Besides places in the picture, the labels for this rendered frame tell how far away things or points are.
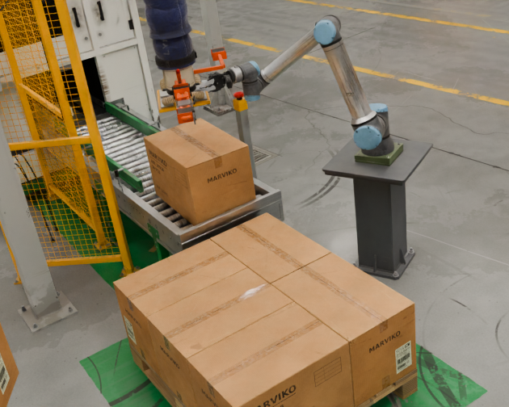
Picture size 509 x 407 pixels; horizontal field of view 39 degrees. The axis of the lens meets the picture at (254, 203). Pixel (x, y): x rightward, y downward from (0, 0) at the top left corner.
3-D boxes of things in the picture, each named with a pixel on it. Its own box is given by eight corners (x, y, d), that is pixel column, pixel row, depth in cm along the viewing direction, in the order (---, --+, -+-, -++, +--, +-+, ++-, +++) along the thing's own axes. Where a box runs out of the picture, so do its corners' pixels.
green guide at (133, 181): (45, 132, 576) (43, 121, 572) (58, 127, 580) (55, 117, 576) (129, 197, 454) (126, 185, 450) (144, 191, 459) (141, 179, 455)
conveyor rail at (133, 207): (47, 149, 582) (40, 128, 573) (52, 148, 584) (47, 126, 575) (182, 263, 406) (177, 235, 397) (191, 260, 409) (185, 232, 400)
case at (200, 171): (155, 194, 455) (143, 136, 436) (210, 174, 471) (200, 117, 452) (198, 230, 408) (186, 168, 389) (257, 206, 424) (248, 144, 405)
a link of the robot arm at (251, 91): (263, 95, 410) (261, 75, 404) (258, 102, 401) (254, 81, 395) (249, 96, 413) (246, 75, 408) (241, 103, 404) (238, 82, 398)
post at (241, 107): (252, 231, 507) (232, 99, 459) (259, 227, 510) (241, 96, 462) (257, 234, 502) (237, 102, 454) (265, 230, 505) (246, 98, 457)
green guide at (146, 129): (106, 111, 599) (103, 101, 595) (117, 107, 604) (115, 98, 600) (201, 168, 478) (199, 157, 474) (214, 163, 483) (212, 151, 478)
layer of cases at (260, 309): (128, 341, 393) (112, 282, 374) (274, 268, 437) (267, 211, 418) (247, 477, 302) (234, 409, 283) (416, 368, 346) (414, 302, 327)
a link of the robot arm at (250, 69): (262, 77, 399) (259, 60, 395) (244, 84, 394) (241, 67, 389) (253, 75, 407) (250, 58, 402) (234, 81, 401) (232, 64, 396)
